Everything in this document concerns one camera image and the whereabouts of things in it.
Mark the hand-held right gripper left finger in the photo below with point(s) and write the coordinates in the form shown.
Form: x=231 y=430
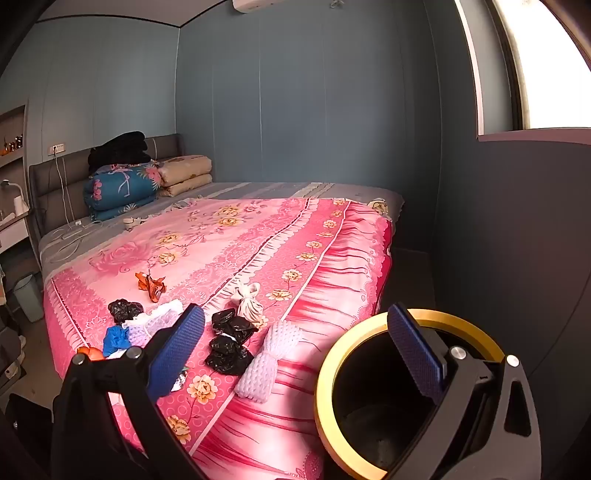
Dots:
x=178 y=353

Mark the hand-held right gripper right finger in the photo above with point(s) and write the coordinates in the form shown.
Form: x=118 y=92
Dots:
x=415 y=353

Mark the black trash bin yellow rim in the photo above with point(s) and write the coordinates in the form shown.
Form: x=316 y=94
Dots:
x=364 y=383

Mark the blue cloth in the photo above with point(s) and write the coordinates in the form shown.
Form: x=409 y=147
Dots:
x=114 y=340

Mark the pale pink bag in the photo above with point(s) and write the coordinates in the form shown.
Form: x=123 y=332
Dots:
x=249 y=307

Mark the orange peel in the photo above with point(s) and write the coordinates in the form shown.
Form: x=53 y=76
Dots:
x=92 y=353

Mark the white plastic bag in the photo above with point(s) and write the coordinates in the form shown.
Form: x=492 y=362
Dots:
x=178 y=381

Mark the white sock pile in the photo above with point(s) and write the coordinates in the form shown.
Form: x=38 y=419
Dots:
x=161 y=316

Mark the black plastic bag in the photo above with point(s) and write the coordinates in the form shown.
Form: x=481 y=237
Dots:
x=123 y=310
x=226 y=355
x=231 y=323

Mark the orange snack wrapper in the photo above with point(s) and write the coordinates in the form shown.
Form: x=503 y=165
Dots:
x=150 y=284

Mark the white foam net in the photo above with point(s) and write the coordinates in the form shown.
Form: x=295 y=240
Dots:
x=272 y=364

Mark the pink floral bedsheet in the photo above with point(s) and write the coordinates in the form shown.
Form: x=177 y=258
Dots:
x=277 y=244

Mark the white power strip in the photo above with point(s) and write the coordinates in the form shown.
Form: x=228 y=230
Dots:
x=76 y=232

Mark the pale green waste bin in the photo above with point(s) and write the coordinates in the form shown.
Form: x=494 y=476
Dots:
x=27 y=297

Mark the blue floral folded quilt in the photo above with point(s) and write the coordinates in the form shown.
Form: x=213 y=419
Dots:
x=120 y=189

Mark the beige folded quilt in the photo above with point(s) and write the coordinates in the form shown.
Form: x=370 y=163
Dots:
x=184 y=175

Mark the grey striped bed sheet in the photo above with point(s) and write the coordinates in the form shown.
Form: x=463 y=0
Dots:
x=277 y=189

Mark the grey padded headboard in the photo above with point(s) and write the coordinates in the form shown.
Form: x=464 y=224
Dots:
x=60 y=184

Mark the black folded clothing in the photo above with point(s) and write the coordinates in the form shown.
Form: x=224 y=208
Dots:
x=120 y=150

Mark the white desk lamp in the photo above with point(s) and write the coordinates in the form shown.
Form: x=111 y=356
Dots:
x=11 y=185

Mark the grey shelf unit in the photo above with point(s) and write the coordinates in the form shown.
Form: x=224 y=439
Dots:
x=14 y=166

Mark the row of small bottles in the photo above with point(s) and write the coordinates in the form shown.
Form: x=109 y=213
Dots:
x=14 y=143

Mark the window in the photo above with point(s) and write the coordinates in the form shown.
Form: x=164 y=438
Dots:
x=554 y=60

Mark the white air conditioner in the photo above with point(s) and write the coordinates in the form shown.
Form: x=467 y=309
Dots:
x=277 y=4

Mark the white wall socket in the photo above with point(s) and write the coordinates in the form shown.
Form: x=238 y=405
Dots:
x=57 y=148

